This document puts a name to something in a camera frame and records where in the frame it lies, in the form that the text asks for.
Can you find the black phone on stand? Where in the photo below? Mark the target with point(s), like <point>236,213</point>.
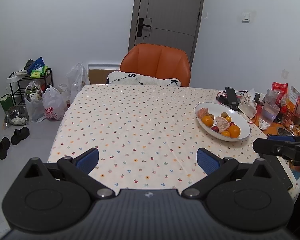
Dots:
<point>232,98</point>

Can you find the red snack packet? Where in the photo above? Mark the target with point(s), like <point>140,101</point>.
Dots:
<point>280,89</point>

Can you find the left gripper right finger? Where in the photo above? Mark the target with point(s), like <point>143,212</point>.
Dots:
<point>217,172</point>

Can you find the black door handle lock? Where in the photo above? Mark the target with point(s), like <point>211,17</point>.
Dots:
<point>141,25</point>

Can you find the grey door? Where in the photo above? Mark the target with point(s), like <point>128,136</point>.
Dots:
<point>174,23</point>

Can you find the peeled pomelo segment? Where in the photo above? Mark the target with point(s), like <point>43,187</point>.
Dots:
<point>202,112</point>
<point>222,123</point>

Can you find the green paper bag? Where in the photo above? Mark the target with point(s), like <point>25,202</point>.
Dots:
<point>6,102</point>

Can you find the blue package on shelf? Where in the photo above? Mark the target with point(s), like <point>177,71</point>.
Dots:
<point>35,65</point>

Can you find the cardboard box by wall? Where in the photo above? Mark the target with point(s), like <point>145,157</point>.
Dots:
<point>98,72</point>

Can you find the small kumquat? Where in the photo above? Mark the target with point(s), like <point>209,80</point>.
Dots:
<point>226,133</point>
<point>228,118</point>

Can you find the white shopping bag red print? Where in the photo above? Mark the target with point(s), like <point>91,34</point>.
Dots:
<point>54,105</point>

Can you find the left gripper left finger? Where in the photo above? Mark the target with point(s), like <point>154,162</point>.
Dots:
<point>76,170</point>

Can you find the floral tablecloth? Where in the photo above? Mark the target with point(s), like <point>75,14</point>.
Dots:
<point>147,136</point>

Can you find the black shoe right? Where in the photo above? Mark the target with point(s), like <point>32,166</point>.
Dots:
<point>19,135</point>

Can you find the white bag with groceries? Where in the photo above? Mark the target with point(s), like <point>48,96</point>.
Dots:
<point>33,97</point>

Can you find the white plastic bag by wall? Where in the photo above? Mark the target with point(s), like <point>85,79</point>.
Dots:
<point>77,78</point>

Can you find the white plate blue rim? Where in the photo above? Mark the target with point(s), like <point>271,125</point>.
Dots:
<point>217,110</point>

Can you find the green package on shelf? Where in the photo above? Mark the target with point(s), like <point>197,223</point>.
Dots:
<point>39,72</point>

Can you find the clear bag with shoes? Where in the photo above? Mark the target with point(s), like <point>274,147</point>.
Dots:
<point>17,115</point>

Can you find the white fluffy cushion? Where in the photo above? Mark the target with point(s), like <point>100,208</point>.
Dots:
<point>124,78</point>

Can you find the black metal shelf rack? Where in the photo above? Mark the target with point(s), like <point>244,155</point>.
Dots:
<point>19,84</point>

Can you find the clear plastic cup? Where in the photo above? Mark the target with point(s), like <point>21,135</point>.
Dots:
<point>269,112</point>

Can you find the black shoe left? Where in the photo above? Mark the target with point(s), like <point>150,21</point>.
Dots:
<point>4,146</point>

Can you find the large orange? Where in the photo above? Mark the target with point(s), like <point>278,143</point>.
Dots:
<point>234,131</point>
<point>207,120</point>

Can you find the black shoe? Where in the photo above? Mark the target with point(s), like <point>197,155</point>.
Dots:
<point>19,135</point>
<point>4,146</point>

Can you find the orange leather chair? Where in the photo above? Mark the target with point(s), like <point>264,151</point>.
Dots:
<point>161,62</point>

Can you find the wall light switch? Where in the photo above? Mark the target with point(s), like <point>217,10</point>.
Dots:
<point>246,17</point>

